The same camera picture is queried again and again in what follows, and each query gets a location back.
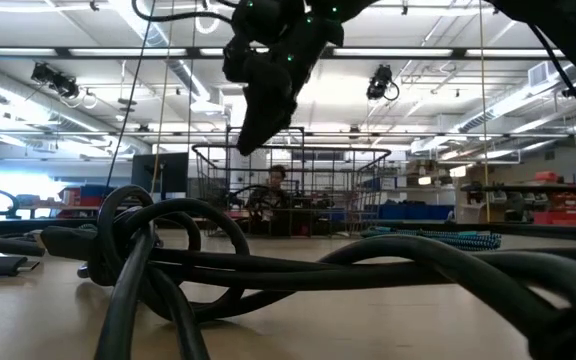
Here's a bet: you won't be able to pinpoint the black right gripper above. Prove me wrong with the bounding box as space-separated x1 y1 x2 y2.
236 29 314 155

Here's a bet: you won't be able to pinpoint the gold wire basket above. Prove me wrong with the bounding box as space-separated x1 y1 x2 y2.
190 143 393 239

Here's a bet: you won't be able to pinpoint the teal braided USB-C cable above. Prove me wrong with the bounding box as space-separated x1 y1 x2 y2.
360 226 503 252

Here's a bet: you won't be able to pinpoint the white cylindrical tank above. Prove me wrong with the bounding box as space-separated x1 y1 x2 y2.
229 134 268 194

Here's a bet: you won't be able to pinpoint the person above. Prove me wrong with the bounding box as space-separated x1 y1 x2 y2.
245 164 295 236

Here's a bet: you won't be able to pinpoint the black computer monitor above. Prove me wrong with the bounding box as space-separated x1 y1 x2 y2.
130 151 190 195

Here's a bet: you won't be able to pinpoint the blue storage bins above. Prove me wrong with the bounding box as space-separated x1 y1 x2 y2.
377 202 457 221

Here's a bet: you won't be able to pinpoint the red and blue bins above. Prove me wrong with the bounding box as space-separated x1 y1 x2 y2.
57 183 114 220

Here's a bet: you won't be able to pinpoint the LED light bar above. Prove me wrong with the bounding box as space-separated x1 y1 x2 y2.
0 45 569 61

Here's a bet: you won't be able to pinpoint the red storage bins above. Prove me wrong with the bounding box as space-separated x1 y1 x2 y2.
532 169 576 227

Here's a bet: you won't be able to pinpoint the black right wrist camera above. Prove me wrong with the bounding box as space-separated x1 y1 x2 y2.
221 34 250 85

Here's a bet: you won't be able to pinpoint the yellow hanging rope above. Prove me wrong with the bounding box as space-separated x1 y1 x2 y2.
149 0 176 197

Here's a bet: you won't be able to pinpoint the white cable ring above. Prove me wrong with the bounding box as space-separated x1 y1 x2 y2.
194 12 222 36

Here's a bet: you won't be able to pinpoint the black rig camera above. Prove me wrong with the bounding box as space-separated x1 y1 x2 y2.
365 63 400 102
30 61 80 100

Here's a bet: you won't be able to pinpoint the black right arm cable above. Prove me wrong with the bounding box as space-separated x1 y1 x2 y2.
130 0 234 25

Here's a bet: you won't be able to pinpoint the long black taut cable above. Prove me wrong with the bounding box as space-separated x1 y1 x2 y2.
104 0 158 190

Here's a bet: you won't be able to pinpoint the yellow hanging power cord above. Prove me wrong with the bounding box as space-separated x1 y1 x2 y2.
476 0 491 226

